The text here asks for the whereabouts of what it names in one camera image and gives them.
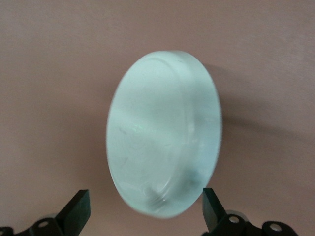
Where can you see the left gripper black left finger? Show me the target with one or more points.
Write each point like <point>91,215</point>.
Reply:
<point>73,214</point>

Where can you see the light green round plate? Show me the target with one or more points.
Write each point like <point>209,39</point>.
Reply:
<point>157,127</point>

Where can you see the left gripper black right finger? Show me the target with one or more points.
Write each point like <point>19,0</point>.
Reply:
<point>214,214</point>

